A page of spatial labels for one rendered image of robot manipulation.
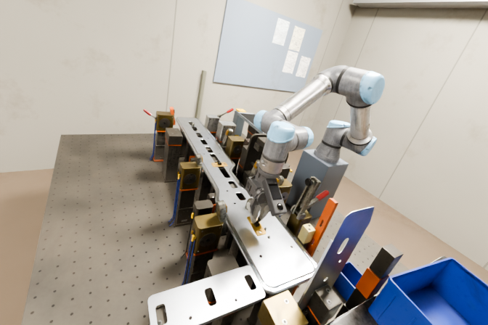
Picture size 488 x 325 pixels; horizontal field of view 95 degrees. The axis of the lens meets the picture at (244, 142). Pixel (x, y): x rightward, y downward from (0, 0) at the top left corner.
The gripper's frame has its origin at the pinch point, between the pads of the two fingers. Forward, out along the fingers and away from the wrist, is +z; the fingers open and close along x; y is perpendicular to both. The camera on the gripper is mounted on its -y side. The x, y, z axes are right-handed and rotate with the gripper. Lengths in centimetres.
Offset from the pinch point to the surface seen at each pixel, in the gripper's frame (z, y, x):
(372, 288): -1.7, -31.9, -18.4
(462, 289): -4, -43, -45
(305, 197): -7.0, 0.3, -19.9
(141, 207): 36, 56, 30
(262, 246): 6.1, -5.6, -0.6
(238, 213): 6.1, 10.6, 0.8
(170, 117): 2, 102, 11
